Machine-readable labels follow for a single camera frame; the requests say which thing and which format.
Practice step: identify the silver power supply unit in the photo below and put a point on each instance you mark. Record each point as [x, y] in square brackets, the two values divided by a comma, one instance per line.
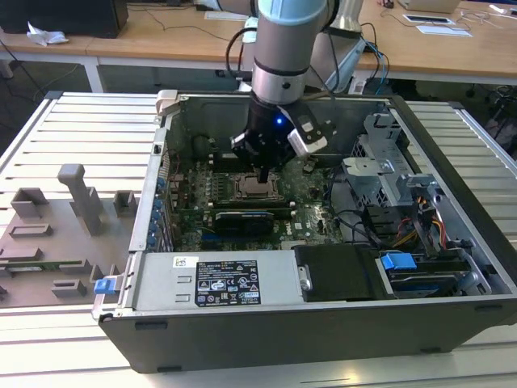
[161, 283]

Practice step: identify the CPU socket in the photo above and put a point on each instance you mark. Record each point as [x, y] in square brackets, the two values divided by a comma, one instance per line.
[282, 190]

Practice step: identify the blue disk carrier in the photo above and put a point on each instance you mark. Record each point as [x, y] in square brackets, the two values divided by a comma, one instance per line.
[398, 262]

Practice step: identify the blue case latch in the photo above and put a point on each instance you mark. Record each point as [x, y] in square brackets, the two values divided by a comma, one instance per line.
[103, 286]

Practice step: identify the hard disk drive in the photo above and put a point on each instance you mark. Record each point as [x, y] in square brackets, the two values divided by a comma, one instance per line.
[420, 283]

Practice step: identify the wooden desk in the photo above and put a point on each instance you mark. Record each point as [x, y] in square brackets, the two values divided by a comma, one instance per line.
[161, 44]

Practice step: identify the green motherboard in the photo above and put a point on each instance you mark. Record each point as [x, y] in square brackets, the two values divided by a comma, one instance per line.
[311, 226]

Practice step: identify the black drive shroud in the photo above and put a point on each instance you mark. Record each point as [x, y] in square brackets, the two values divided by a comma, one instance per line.
[339, 271]

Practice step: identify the white paper sheet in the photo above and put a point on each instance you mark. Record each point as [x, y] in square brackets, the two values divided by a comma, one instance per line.
[444, 30]

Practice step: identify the black open PC case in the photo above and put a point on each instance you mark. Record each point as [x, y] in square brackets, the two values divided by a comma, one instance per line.
[282, 339]

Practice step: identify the black graphics card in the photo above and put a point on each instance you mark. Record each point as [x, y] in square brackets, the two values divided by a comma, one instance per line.
[242, 223]

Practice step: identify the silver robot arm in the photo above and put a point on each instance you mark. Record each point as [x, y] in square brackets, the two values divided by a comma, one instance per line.
[278, 48]

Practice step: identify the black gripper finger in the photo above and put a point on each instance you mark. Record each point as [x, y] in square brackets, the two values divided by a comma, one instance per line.
[284, 159]
[240, 147]

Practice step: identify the silver CPU plate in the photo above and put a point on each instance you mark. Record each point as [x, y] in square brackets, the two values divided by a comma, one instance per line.
[250, 186]

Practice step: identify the crumpled white paper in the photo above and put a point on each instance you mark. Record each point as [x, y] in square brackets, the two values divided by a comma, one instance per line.
[44, 36]

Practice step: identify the metal drive cage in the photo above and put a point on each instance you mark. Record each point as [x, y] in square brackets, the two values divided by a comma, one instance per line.
[363, 174]

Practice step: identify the black box on desk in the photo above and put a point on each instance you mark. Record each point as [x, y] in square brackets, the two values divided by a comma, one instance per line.
[60, 16]

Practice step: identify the grey parts rack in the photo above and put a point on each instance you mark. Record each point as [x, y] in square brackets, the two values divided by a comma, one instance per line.
[81, 238]

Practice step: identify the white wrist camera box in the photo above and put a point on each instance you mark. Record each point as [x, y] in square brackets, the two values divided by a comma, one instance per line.
[307, 143]

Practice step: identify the green RAM stick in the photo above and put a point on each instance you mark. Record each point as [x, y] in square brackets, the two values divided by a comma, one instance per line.
[48, 265]

